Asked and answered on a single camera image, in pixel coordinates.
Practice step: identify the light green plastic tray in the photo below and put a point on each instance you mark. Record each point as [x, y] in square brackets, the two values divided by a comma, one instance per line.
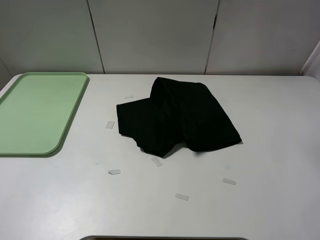
[37, 110]

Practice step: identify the white tape strip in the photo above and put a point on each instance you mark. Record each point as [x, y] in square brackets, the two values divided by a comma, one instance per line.
[114, 172]
[157, 162]
[182, 197]
[110, 124]
[229, 181]

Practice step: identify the black short sleeve t-shirt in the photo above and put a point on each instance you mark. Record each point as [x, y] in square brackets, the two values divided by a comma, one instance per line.
[177, 112]

